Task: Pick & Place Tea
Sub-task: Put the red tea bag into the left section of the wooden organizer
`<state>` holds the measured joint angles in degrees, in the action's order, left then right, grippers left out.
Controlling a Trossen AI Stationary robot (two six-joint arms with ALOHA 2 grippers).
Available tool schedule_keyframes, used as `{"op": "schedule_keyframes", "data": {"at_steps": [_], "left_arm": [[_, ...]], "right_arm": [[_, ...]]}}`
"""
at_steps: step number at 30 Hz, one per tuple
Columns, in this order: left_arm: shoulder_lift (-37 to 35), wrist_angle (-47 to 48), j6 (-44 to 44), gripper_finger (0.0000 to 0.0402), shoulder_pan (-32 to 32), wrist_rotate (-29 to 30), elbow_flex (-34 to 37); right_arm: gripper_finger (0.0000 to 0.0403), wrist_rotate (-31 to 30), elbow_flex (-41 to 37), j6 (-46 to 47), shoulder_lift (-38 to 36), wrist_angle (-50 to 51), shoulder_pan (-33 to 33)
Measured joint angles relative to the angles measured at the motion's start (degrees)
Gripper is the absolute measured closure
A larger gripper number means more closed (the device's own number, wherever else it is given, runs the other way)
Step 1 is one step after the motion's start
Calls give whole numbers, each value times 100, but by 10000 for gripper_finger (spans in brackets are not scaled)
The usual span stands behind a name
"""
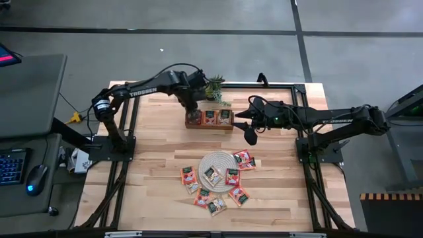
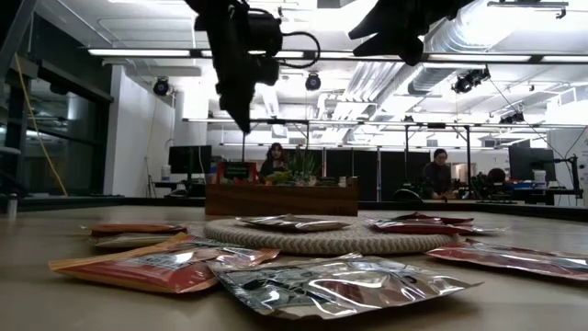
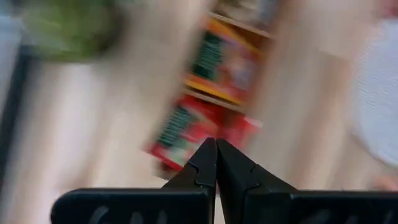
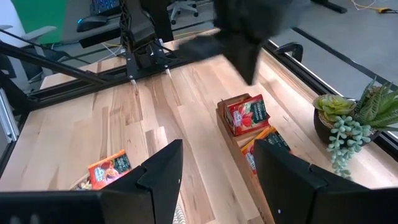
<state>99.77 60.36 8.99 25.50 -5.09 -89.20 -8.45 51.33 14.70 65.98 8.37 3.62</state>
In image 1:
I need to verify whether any orange tea packet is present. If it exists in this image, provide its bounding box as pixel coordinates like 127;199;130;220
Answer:
180;165;199;186
193;187;213;209
228;185;251;208
202;110;218;126
238;157;257;172

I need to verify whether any wooden three-compartment box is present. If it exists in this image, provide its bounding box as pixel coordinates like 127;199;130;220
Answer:
184;110;235;131

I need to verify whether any potted succulent plant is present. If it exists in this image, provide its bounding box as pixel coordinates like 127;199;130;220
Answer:
204;75;232;107

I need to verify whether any black frame bracket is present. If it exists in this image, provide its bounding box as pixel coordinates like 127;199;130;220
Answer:
256;72;270;87

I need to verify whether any yellow power plug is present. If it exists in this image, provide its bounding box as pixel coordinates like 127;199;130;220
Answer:
65;111;83;126

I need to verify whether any dark metal stand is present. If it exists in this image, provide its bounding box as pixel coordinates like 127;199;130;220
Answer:
364;84;423;192

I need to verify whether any backlit black keyboard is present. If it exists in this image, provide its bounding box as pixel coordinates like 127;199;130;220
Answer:
0;147;29;186

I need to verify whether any screen with red stripe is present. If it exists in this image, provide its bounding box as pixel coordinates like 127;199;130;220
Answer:
0;42;22;68

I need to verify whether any black computer mouse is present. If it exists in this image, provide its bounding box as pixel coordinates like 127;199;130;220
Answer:
25;164;49;197

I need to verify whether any black case with orange stripes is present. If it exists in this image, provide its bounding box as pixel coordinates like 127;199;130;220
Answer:
359;192;423;238

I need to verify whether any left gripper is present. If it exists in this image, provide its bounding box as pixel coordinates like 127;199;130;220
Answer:
181;86;208;126

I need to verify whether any round woven rope mat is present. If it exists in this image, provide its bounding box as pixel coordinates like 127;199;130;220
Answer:
197;150;239;194

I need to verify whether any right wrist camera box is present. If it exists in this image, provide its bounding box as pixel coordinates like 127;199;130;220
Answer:
248;96;266;115

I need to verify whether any silver metal bracket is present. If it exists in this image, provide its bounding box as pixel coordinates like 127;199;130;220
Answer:
289;232;327;238
104;231;143;238

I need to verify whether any red tea packet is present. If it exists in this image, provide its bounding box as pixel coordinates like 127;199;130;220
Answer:
233;149;252;165
224;168;241;188

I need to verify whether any grey side desk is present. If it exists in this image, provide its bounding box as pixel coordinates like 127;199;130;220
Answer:
0;54;68;139

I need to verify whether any dark computer desk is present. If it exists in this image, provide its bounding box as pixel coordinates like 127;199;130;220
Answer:
0;133;63;218

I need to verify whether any white printed carton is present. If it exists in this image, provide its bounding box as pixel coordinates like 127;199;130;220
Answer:
67;147;93;175

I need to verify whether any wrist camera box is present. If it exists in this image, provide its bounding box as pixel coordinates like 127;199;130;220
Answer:
248;96;266;115
188;69;208;89

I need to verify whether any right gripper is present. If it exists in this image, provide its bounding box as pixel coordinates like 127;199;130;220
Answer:
232;108;285;147

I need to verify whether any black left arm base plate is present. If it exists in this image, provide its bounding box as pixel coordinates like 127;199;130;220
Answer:
88;135;137;163

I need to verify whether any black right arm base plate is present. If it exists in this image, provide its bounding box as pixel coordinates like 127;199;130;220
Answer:
295;137;350;165

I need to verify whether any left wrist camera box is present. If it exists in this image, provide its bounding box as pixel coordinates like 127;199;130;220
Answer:
188;69;208;89

